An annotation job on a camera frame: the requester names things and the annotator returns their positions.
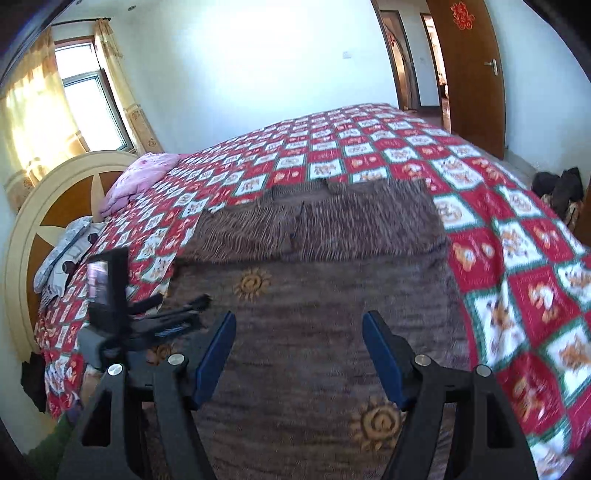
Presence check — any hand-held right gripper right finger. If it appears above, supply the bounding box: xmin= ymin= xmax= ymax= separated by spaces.
xmin=362 ymin=310 xmax=539 ymax=480

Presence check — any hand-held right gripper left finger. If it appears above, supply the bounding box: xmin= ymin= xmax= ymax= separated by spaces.
xmin=55 ymin=310 xmax=237 ymax=480

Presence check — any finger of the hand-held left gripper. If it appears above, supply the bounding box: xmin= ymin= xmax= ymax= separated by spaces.
xmin=128 ymin=294 xmax=163 ymax=317
xmin=131 ymin=295 xmax=213 ymax=347

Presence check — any brown striped garment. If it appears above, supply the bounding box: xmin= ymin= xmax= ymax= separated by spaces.
xmin=143 ymin=178 xmax=467 ymax=480

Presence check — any grey white cloth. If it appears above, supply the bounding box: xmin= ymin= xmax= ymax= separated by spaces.
xmin=34 ymin=216 xmax=108 ymax=311

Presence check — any cream wooden headboard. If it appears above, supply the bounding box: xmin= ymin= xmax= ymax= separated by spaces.
xmin=4 ymin=150 xmax=140 ymax=358

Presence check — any black cloth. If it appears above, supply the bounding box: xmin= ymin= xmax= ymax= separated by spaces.
xmin=20 ymin=351 xmax=49 ymax=414

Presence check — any pink pillow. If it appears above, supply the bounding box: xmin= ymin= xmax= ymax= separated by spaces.
xmin=100 ymin=152 xmax=182 ymax=217

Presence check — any red checkered printed blanket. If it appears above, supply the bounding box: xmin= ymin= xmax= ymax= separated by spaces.
xmin=37 ymin=102 xmax=591 ymax=472

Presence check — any green cloth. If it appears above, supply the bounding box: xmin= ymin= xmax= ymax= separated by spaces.
xmin=27 ymin=415 xmax=80 ymax=480

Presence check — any window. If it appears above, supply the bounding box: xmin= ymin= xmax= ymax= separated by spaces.
xmin=54 ymin=39 xmax=137 ymax=153

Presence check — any dark bag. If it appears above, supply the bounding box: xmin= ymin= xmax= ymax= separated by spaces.
xmin=531 ymin=167 xmax=585 ymax=219

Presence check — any curtain rod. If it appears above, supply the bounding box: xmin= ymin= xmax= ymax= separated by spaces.
xmin=50 ymin=17 xmax=112 ymax=27

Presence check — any brown wooden door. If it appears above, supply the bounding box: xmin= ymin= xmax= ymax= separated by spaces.
xmin=425 ymin=0 xmax=507 ymax=160

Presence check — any red paper door decoration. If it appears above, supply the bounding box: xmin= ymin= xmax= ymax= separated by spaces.
xmin=450 ymin=2 xmax=476 ymax=31

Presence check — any wooden door frame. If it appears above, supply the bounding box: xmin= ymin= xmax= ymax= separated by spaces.
xmin=370 ymin=0 xmax=422 ymax=112

